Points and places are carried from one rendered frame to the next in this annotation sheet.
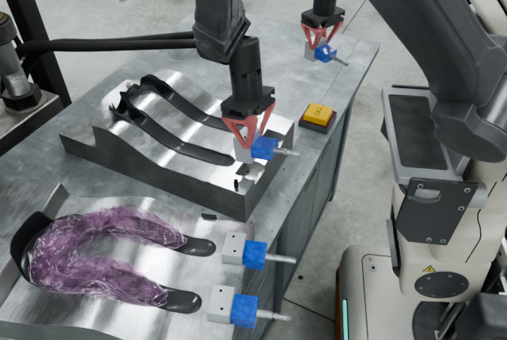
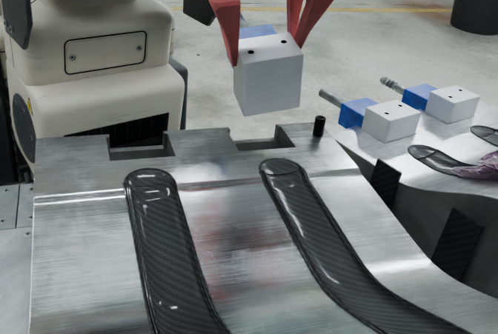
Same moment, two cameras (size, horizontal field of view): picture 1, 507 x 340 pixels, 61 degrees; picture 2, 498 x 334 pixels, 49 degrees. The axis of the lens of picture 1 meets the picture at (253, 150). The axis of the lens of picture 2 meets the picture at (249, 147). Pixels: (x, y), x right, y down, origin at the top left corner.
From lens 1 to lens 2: 107 cm
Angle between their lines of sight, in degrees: 97
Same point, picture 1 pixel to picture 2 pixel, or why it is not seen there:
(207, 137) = (248, 244)
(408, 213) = not seen: outside the picture
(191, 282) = (474, 143)
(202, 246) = (427, 162)
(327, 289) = not seen: outside the picture
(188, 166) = (367, 218)
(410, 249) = (170, 79)
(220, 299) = (456, 93)
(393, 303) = not seen: hidden behind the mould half
